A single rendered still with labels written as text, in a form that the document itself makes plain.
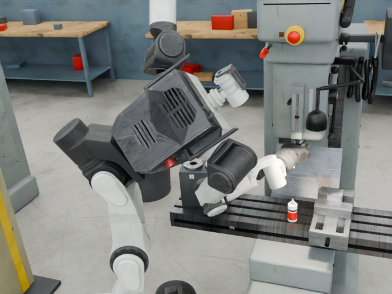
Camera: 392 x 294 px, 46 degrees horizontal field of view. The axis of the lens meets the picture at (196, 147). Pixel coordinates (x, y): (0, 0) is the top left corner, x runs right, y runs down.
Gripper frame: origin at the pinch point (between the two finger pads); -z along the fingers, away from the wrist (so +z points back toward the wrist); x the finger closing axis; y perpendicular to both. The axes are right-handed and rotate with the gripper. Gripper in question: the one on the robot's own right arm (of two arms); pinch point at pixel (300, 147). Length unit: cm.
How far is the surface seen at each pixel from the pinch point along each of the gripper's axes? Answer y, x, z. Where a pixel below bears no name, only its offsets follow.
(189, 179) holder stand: 19, 44, 20
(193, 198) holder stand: 29, 43, 19
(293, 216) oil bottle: 30.1, -1.1, 6.6
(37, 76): 100, 503, -202
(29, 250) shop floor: 124, 201, 26
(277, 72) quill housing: -34.9, 4.9, 11.2
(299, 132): -12.8, -5.2, 12.1
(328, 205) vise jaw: 22.5, -14.3, 1.7
